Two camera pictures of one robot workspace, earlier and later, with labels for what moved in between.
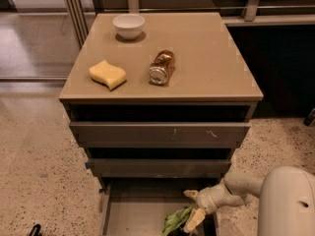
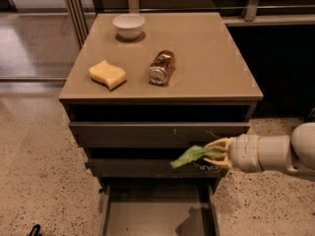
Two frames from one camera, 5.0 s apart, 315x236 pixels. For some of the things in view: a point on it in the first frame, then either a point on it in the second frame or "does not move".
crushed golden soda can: (161, 68) does not move
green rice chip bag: (174, 219) → (193, 153)
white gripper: (210, 197) → (244, 152)
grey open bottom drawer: (140, 206) does not move
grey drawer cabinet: (159, 99) does not move
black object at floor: (35, 230) does not move
